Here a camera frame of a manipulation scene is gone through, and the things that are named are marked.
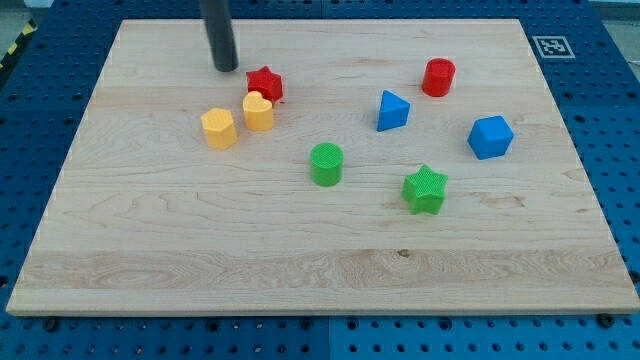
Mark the green cylinder block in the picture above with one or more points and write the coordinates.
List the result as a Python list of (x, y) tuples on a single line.
[(326, 164)]

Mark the green star block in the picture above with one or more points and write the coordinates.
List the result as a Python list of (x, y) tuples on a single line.
[(424, 191)]

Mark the yellow hexagon block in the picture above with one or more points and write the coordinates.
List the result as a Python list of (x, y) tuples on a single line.
[(219, 128)]

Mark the light wooden board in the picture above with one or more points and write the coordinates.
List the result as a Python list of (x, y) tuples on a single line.
[(146, 219)]

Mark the blue hexagon block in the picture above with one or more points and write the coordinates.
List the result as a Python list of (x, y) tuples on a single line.
[(490, 137)]

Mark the blue triangle block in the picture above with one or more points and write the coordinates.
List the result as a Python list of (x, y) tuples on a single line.
[(393, 112)]

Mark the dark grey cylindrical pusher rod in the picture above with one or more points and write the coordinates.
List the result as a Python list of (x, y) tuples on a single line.
[(217, 19)]

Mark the red cylinder block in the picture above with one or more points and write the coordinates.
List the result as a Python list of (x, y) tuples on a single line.
[(438, 77)]

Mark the white fiducial marker tag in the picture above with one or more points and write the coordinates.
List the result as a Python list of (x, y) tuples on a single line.
[(553, 47)]

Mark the yellow black hazard tape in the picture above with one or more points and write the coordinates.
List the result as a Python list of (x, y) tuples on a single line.
[(18, 47)]

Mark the yellow heart block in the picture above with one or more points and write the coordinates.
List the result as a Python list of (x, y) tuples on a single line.
[(258, 112)]

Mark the red star block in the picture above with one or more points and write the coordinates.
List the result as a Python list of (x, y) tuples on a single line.
[(266, 82)]

